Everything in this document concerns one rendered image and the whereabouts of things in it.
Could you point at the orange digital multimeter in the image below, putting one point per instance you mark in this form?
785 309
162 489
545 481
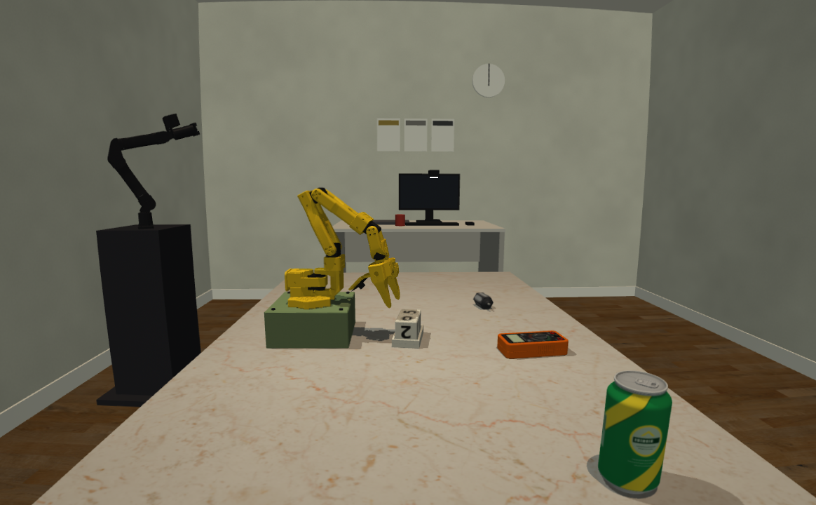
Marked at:
532 344

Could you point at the green drink can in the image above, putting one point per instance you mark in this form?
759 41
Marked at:
634 434

